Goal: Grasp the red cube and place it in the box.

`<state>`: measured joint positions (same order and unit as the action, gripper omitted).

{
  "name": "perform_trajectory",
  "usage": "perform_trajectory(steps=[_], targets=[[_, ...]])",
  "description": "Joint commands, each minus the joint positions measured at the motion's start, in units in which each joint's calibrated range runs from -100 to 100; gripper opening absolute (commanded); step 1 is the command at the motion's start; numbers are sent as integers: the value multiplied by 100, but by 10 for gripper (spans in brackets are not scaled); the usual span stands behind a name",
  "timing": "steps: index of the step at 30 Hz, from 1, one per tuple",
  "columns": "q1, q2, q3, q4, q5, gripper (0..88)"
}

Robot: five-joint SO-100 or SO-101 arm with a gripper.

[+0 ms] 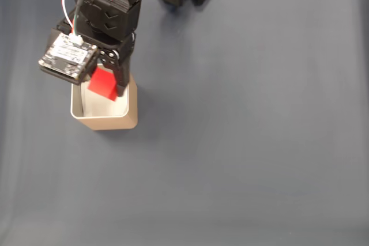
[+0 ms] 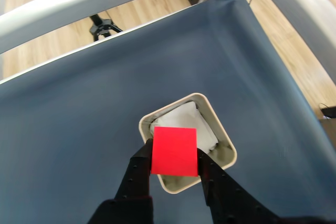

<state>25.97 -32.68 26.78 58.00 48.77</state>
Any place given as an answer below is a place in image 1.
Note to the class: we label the blue desk mat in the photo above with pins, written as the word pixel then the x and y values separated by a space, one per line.
pixel 230 142

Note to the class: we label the beige metal box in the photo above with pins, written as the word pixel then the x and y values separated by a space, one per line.
pixel 106 123

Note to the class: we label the red cube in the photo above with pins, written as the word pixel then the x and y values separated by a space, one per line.
pixel 102 84

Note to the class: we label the white tissue paper padding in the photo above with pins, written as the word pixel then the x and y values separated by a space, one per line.
pixel 98 107

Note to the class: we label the camera board with black mount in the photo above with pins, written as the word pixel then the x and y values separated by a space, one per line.
pixel 67 56

